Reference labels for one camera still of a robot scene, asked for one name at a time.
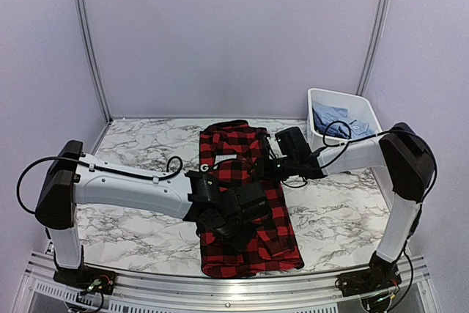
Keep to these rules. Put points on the right aluminium corner post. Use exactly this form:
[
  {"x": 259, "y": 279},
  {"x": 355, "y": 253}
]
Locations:
[{"x": 377, "y": 32}]

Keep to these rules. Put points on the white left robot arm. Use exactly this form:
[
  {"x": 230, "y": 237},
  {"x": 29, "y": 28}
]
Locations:
[{"x": 76, "y": 178}]

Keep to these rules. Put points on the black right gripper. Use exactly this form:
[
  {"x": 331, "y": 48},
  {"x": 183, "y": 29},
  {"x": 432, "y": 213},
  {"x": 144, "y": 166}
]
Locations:
[{"x": 263, "y": 171}]

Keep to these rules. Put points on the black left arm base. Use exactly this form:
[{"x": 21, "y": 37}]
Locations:
[{"x": 87, "y": 279}]

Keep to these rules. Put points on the left aluminium corner post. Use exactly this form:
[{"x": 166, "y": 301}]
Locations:
[{"x": 91, "y": 59}]

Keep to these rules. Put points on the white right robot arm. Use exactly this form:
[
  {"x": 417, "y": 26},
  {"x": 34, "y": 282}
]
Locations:
[{"x": 407, "y": 158}]

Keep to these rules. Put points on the white plastic laundry bin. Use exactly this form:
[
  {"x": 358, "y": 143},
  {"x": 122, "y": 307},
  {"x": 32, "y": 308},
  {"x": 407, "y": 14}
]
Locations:
[{"x": 358, "y": 108}]

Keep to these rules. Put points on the aluminium front frame rail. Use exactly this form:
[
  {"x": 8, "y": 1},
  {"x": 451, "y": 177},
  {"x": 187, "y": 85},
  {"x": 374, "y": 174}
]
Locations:
[{"x": 151, "y": 292}]

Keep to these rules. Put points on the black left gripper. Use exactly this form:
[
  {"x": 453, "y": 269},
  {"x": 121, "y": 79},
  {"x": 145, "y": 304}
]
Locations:
[{"x": 236, "y": 242}]

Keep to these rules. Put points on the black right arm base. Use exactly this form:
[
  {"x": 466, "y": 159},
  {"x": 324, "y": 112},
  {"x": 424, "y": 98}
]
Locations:
[{"x": 379, "y": 275}]

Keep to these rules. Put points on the aluminium corner post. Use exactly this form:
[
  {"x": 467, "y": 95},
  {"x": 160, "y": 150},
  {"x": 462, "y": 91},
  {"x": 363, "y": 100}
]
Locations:
[
  {"x": 377, "y": 32},
  {"x": 91, "y": 59}
]

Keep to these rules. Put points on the light blue shirt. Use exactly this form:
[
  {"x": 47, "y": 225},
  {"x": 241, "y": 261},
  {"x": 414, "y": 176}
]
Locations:
[{"x": 336, "y": 122}]

